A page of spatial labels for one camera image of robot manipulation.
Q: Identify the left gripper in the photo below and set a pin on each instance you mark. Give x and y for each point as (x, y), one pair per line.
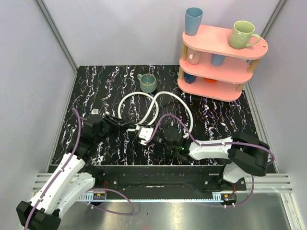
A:
(112, 124)

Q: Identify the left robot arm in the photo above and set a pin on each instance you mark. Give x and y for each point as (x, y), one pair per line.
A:
(73, 177)

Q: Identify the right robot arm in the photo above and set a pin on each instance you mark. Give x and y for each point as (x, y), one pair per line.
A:
(247, 154)

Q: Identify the teal ceramic mug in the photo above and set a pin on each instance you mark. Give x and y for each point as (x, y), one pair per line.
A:
(148, 82)

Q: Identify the dark blue cup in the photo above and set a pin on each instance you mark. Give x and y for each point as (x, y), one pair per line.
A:
(188, 78)

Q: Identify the orange bowl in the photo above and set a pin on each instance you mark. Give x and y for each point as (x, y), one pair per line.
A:
(210, 80)

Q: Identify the pink three-tier shelf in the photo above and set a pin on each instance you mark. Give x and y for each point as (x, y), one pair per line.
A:
(209, 67)

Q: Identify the clear pink cup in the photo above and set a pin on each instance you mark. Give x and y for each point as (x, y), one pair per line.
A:
(193, 56)

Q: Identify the light blue cup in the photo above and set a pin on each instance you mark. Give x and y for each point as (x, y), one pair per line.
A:
(217, 60)

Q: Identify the blue tall cup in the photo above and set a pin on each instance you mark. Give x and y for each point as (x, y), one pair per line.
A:
(193, 17)

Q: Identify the green mug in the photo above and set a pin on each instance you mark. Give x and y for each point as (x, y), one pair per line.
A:
(241, 34)

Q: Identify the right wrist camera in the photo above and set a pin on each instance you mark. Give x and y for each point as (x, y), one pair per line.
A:
(144, 134)

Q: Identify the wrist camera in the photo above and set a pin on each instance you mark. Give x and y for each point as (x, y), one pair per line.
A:
(144, 134)
(95, 112)

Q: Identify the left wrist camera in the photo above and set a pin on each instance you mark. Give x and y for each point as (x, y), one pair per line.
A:
(95, 112)

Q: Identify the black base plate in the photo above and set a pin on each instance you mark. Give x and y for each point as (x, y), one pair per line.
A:
(160, 182)

